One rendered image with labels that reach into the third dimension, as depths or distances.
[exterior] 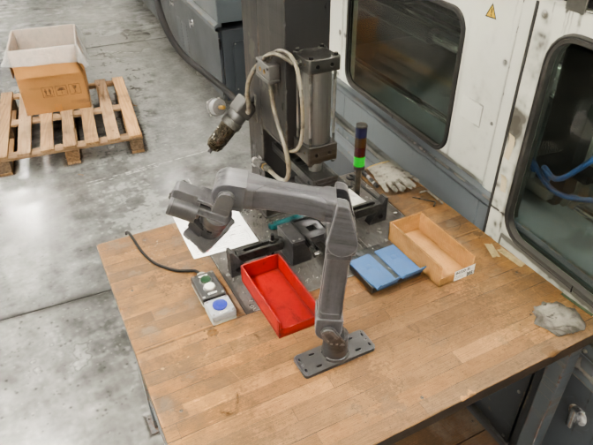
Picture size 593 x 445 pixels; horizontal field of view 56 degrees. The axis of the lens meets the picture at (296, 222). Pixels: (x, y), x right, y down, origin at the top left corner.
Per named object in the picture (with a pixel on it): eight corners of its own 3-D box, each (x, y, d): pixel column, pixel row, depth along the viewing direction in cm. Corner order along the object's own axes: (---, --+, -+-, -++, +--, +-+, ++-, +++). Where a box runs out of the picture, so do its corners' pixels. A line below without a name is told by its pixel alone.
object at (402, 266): (406, 282, 157) (407, 274, 155) (374, 252, 168) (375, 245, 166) (425, 274, 159) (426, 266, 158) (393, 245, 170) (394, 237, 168)
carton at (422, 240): (438, 289, 158) (442, 268, 154) (387, 241, 176) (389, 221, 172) (473, 275, 163) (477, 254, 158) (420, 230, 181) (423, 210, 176)
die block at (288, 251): (292, 266, 166) (292, 246, 161) (278, 247, 173) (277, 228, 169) (349, 246, 173) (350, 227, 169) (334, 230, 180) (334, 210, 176)
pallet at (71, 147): (5, 109, 473) (0, 93, 465) (125, 91, 502) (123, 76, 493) (-2, 177, 382) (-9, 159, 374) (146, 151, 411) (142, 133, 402)
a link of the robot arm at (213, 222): (191, 227, 116) (195, 217, 109) (198, 202, 118) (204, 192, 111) (221, 237, 117) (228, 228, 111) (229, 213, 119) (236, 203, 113)
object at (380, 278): (380, 293, 153) (381, 285, 151) (349, 262, 164) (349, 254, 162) (401, 284, 156) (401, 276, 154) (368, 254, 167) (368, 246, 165)
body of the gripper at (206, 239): (181, 234, 121) (185, 225, 114) (213, 204, 125) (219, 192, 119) (203, 255, 121) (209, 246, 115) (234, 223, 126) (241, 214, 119)
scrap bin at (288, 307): (279, 339, 143) (278, 322, 139) (241, 281, 161) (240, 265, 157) (319, 322, 147) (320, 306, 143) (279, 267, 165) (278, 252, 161)
